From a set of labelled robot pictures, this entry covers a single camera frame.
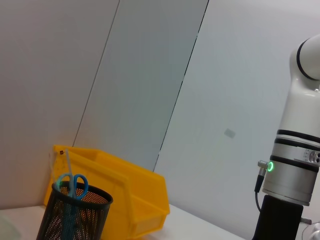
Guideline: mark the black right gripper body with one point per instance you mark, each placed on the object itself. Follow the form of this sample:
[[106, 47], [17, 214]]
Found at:
[[277, 220]]

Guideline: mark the blue teal scissors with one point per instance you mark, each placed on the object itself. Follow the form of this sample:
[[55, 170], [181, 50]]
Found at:
[[83, 186]]

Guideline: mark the transparent plastic ruler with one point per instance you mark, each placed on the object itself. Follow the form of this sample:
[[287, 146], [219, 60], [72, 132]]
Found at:
[[61, 165]]

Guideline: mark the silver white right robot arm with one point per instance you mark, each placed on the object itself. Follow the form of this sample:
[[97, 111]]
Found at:
[[290, 180]]

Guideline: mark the black mesh pen holder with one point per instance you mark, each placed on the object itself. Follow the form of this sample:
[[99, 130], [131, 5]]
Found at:
[[62, 220]]

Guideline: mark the green glass fruit bowl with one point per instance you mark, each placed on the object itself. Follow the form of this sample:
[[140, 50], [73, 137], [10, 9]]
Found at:
[[7, 230]]

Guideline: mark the yellow plastic bin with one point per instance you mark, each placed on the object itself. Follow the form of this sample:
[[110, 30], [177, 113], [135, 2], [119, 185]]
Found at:
[[140, 190]]

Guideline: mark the small grey wall sticker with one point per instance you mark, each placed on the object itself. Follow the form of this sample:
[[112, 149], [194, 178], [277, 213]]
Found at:
[[230, 132]]

